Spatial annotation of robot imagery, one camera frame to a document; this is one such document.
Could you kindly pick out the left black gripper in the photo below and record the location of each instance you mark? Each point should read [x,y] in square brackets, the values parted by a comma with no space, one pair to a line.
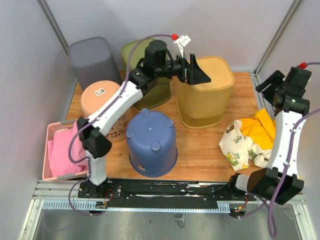
[192,74]

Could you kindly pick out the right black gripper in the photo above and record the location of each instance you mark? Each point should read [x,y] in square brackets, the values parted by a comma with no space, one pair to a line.
[276,77]

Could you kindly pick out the yellow mesh waste bin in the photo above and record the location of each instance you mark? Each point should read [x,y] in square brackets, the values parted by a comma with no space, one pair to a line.
[203,105]

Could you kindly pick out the green mesh waste bin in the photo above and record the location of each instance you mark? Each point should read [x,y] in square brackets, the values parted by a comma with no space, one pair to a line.
[161,93]

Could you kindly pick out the blue plastic bucket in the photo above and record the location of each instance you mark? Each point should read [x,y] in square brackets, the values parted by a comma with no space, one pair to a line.
[152,143]

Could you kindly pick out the peach plastic bucket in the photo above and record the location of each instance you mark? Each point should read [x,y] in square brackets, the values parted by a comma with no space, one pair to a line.
[95,96]

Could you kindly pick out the grey mesh waste bin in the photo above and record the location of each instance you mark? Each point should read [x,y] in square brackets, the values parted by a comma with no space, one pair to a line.
[92,61]

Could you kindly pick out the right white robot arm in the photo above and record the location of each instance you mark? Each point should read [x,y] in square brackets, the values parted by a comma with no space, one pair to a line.
[278,181]

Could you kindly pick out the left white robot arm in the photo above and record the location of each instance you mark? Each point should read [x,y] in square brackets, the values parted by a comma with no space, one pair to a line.
[157,62]

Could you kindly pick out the yellow cloth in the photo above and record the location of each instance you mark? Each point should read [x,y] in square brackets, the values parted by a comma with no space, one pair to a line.
[260,128]

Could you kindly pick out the white cartoon print cloth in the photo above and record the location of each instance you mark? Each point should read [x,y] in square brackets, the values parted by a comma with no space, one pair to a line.
[239,150]

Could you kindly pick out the pink plastic basket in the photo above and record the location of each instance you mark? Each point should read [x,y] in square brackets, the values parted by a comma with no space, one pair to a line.
[47,175]

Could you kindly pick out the pink towel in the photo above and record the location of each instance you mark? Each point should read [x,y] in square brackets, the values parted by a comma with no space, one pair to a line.
[59,154]

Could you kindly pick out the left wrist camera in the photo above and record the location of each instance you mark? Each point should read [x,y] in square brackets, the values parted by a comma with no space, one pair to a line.
[180,42]

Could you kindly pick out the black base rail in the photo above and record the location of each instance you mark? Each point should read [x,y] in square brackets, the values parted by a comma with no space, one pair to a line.
[114,189]

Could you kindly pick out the white cable duct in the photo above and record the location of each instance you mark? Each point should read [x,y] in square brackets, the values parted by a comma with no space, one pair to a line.
[141,205]

